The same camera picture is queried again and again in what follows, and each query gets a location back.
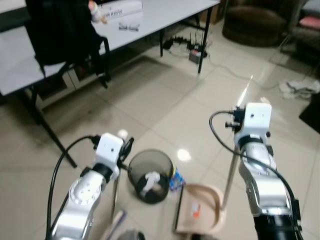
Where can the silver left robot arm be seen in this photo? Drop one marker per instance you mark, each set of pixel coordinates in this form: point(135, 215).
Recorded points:
point(82, 195)

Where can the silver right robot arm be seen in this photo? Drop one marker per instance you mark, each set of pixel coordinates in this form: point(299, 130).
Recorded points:
point(265, 185)

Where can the black mesh waste bin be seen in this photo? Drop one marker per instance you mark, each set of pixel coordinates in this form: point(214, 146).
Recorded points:
point(150, 177)

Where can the blue snack wrapper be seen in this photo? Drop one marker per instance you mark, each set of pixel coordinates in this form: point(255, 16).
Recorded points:
point(177, 181)

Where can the white under-table cabinet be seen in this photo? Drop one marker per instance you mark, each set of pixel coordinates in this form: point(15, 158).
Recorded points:
point(65, 82)

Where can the black router with antennas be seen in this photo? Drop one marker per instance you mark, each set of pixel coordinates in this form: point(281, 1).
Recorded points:
point(195, 52)

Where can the black rimmed glasses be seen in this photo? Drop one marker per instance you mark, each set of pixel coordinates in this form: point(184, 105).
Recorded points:
point(129, 26)

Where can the white crumpled cloth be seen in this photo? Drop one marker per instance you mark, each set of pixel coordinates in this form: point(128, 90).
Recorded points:
point(297, 89)

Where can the white table with black legs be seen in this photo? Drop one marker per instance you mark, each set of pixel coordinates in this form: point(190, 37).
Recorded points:
point(150, 20)

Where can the black backpack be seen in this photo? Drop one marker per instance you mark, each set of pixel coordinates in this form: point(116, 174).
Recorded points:
point(60, 30)

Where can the white printed cardboard box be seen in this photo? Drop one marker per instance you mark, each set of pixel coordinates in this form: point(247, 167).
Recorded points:
point(122, 9)

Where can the chair with pink cushion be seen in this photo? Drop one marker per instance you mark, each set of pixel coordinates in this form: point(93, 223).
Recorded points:
point(307, 25)

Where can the brown beanbag seat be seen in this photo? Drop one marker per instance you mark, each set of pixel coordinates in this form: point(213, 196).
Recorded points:
point(255, 25)

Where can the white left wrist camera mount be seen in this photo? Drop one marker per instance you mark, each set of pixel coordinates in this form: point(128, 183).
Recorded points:
point(109, 147)

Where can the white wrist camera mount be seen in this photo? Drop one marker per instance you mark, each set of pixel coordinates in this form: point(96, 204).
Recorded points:
point(109, 147)
point(256, 120)

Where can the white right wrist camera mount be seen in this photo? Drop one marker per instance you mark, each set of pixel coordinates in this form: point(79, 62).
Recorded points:
point(256, 120)

